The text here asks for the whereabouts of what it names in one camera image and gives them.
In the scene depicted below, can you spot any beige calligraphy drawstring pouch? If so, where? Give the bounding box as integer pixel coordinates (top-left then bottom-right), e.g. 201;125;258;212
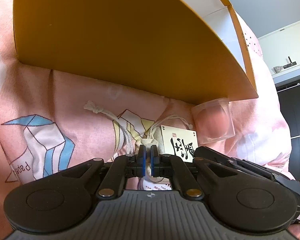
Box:
84;101;198;163

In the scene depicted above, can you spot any clear plastic round case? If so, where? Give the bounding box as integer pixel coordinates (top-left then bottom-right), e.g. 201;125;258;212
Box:
191;98;235;145

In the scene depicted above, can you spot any pink patterned bed quilt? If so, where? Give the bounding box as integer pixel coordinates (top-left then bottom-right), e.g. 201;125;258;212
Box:
0;0;291;239

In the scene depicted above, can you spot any orange cardboard box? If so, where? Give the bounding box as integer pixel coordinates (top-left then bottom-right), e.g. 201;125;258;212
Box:
13;0;258;105

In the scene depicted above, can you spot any white shelf cabinet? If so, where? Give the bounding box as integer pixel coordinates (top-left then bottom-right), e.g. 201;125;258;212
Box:
258;21;300;179

